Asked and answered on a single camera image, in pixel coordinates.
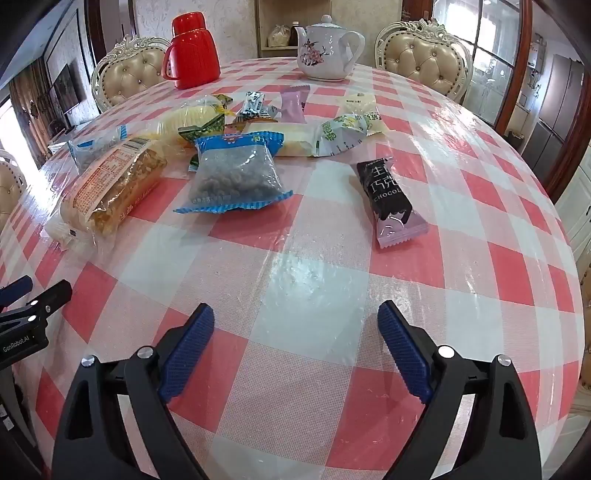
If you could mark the white green cake packet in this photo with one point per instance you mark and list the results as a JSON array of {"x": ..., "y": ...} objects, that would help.
[{"x": 332, "y": 134}]

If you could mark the white floral teapot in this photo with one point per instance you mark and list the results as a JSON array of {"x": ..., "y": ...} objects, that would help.
[{"x": 323, "y": 50}]

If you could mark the brown bottle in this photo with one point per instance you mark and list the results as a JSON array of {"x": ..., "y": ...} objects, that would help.
[{"x": 296, "y": 34}]

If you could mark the black television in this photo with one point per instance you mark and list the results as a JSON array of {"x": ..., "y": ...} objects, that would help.
[{"x": 67, "y": 90}]

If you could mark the pale bag on shelf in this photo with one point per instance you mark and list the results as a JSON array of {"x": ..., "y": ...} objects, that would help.
[{"x": 279, "y": 36}]

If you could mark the red white checked tablecloth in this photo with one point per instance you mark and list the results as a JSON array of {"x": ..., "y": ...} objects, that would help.
[{"x": 295, "y": 277}]

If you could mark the wooden framed glass partition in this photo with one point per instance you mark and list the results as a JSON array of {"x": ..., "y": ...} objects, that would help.
[{"x": 489, "y": 60}]

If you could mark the wooden wall shelf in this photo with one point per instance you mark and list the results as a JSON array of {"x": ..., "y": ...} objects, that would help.
[{"x": 262, "y": 27}]

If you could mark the orange label bread packet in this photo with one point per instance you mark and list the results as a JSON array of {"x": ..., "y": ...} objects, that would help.
[{"x": 115, "y": 184}]

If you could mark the white pale yellow packet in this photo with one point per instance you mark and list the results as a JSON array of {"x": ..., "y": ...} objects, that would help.
[{"x": 358, "y": 102}]

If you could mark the dark refrigerator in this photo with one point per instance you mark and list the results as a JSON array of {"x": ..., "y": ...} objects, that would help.
[{"x": 554, "y": 106}]

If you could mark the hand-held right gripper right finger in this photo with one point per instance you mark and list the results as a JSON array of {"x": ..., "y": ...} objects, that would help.
[{"x": 404, "y": 355}]

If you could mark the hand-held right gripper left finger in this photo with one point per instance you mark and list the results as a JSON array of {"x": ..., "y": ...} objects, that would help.
[{"x": 189, "y": 355}]

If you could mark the beige tufted dining chair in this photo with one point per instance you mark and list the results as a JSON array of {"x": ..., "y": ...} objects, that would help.
[
  {"x": 131, "y": 74},
  {"x": 9, "y": 189},
  {"x": 422, "y": 55}
]

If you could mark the blue seed snack packet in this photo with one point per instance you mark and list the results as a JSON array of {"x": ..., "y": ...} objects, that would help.
[
  {"x": 235, "y": 170},
  {"x": 90, "y": 152}
]

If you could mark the brown curtain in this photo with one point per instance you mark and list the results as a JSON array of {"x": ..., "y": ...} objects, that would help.
[{"x": 30, "y": 106}]

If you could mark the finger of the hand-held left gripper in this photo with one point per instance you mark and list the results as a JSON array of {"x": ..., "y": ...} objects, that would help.
[
  {"x": 16, "y": 288},
  {"x": 44, "y": 302}
]

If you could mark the red thermos jug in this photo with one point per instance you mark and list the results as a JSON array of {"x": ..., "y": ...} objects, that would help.
[{"x": 194, "y": 55}]

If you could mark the yellow round cake packet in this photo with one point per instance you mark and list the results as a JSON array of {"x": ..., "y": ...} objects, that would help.
[{"x": 189, "y": 117}]

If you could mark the small blue white packet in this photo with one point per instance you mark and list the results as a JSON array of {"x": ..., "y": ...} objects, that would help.
[{"x": 254, "y": 104}]

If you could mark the black purple chocolate packet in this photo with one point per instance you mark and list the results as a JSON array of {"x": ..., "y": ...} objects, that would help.
[{"x": 385, "y": 194}]

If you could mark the small purple snack packet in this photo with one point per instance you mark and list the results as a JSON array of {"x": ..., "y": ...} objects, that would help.
[{"x": 293, "y": 108}]

